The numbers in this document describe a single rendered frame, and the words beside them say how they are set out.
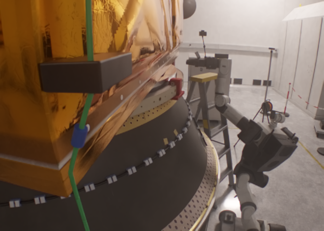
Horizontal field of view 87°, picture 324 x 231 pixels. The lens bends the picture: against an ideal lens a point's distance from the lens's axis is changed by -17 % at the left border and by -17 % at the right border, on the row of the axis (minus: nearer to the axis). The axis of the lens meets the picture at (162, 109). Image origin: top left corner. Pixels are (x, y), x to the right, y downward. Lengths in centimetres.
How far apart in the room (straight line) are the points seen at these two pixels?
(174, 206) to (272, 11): 866
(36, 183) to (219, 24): 836
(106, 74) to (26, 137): 13
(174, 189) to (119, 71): 73
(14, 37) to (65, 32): 5
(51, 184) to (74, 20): 20
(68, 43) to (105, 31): 7
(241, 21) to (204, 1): 165
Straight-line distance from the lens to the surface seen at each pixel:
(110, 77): 20
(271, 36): 905
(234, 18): 861
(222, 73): 140
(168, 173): 88
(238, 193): 178
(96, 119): 33
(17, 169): 32
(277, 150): 141
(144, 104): 75
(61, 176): 27
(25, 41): 23
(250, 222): 206
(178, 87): 97
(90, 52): 19
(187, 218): 96
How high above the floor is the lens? 194
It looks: 20 degrees down
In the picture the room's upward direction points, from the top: straight up
